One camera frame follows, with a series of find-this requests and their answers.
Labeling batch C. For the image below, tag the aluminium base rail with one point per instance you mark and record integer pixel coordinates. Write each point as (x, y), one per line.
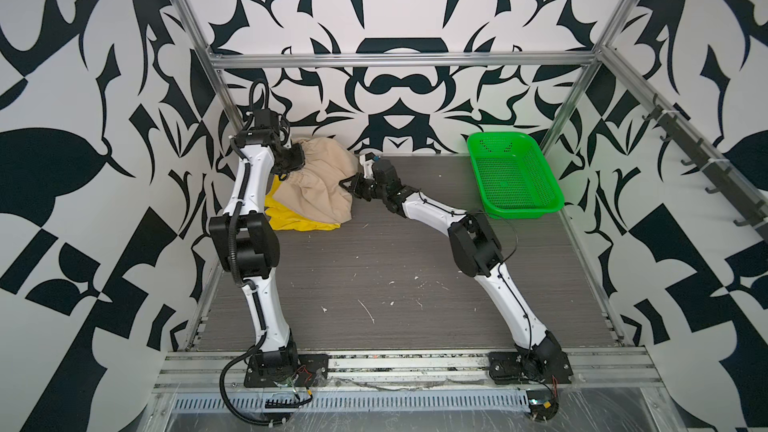
(412, 369)

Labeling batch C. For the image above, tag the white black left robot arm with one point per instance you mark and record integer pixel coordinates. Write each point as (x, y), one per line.
(248, 247)

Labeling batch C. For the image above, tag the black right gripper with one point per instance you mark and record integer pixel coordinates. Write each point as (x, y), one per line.
(357, 188)

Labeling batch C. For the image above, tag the white slotted cable duct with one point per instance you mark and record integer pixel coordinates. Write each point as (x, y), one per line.
(326, 401)

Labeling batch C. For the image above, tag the aluminium cage frame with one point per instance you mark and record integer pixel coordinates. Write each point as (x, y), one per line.
(416, 78)

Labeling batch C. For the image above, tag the green plastic basket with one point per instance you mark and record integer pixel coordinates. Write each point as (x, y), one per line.
(513, 177)

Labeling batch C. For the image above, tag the yellow shorts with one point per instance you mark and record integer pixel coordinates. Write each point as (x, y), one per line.
(281, 218)

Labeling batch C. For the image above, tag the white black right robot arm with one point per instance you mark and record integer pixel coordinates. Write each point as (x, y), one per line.
(538, 356)

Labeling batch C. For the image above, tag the beige shorts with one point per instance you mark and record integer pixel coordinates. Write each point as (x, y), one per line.
(314, 192)

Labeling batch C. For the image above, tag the black wall hook rack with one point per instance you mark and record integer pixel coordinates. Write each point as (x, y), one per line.
(701, 156)

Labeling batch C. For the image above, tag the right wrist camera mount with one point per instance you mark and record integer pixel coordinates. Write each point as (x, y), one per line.
(367, 162)

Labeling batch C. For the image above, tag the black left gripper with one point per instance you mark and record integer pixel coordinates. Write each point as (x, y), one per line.
(298, 159)

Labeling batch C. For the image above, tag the small green-lit electronics board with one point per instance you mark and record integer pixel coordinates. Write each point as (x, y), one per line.
(543, 405)

